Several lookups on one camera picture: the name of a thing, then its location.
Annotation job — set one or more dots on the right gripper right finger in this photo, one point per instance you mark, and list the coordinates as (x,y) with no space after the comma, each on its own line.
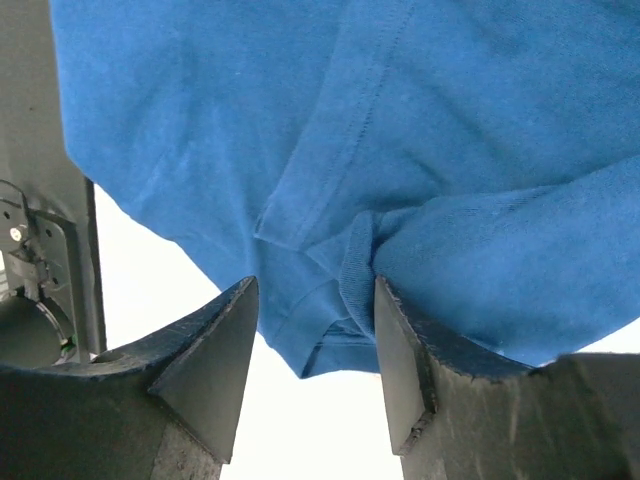
(456,410)

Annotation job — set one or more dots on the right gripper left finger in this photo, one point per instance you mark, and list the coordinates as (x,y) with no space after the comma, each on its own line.
(166,406)

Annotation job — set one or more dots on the blue t-shirt with print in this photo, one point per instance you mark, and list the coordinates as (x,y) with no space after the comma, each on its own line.
(482,156)

